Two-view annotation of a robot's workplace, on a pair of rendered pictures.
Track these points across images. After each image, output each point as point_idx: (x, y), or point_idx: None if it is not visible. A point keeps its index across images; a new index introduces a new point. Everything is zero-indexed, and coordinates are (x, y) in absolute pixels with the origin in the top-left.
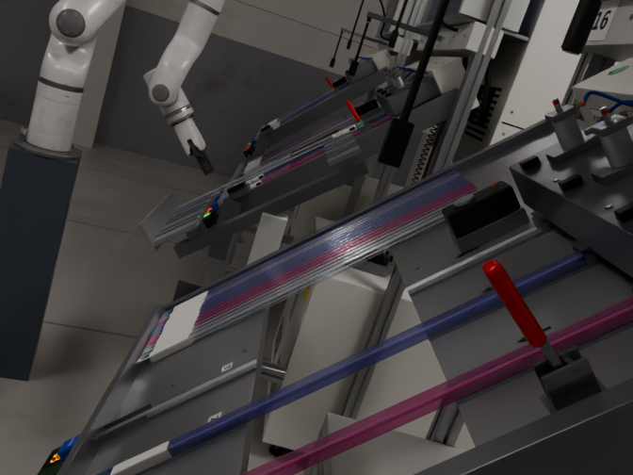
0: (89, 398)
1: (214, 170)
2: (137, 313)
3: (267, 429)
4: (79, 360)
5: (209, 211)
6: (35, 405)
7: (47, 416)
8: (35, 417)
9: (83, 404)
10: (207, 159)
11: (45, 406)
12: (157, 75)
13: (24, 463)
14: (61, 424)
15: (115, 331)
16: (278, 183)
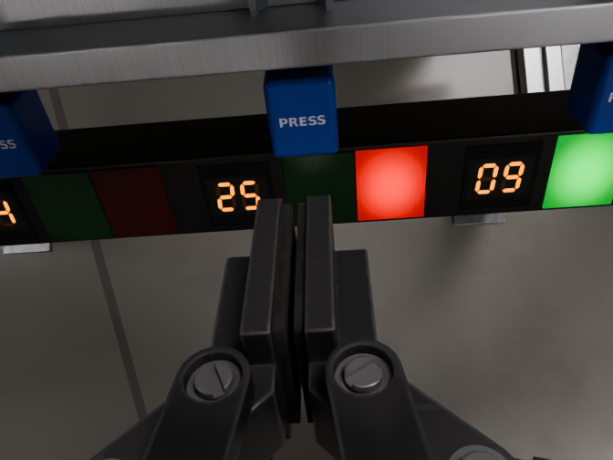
0: (425, 362)
1: (281, 201)
2: (4, 392)
3: None
4: (299, 431)
5: (494, 158)
6: (503, 440)
7: (523, 407)
8: (537, 425)
9: (452, 363)
10: (336, 333)
11: (496, 423)
12: None
13: None
14: (534, 374)
15: (128, 409)
16: None
